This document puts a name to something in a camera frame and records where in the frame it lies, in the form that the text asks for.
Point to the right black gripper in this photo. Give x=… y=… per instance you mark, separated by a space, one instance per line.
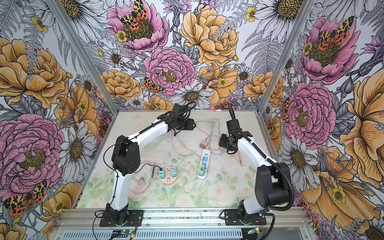
x=221 y=143

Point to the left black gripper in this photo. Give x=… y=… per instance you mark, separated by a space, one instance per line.
x=189 y=126

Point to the white blue power strip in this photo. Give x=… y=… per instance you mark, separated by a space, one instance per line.
x=205 y=159

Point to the green charger adapter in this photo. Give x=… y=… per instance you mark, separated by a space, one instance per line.
x=202 y=172

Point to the teal charger with white cable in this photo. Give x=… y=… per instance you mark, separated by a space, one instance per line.
x=173 y=172

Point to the teal charger with black cable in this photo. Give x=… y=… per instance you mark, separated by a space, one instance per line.
x=162 y=173

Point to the round pink power socket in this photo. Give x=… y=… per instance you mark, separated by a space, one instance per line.
x=168 y=180

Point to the pink charger adapter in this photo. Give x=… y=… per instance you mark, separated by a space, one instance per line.
x=204 y=144

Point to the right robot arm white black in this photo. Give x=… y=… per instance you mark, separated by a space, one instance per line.
x=273 y=187

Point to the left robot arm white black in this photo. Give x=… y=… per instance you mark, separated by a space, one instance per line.
x=126 y=157

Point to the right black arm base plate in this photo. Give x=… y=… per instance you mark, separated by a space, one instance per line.
x=235 y=217

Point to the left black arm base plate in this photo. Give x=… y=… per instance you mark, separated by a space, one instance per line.
x=126 y=218

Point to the aluminium front rail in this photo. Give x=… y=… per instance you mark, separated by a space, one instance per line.
x=173 y=218

